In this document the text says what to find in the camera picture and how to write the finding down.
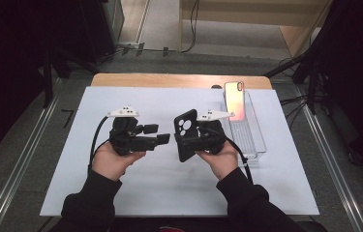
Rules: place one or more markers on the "black metal stand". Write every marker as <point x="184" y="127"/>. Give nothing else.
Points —
<point x="48" y="80"/>
<point x="313" y="83"/>

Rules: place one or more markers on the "wooden table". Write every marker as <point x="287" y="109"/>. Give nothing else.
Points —
<point x="169" y="80"/>

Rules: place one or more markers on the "person's right hand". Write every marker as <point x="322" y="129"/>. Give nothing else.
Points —
<point x="222" y="161"/>

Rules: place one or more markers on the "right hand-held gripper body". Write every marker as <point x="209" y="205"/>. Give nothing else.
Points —
<point x="213" y="135"/>

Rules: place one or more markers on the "iridescent phone case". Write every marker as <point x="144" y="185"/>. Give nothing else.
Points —
<point x="235" y="101"/>

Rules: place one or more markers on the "red object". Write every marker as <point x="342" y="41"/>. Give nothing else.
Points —
<point x="172" y="229"/>

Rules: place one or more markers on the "dark cabinet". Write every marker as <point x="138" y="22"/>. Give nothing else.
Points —
<point x="98" y="25"/>

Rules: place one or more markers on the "black phone case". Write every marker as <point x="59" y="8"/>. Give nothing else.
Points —
<point x="185" y="124"/>

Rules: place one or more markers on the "light wooden shelf unit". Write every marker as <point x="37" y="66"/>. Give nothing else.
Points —
<point x="250" y="13"/>

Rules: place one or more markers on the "aluminium floor rail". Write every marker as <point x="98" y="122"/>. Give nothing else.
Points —
<point x="24" y="161"/>
<point x="330" y="161"/>

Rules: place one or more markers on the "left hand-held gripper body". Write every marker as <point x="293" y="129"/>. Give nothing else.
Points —
<point x="127" y="138"/>

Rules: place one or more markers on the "person's dark clothing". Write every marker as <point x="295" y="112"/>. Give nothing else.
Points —
<point x="143" y="225"/>

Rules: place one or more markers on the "person's left hand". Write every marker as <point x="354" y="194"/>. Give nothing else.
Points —
<point x="111" y="164"/>

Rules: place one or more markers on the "clear plastic ribbed tray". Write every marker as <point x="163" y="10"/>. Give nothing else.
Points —
<point x="250" y="138"/>

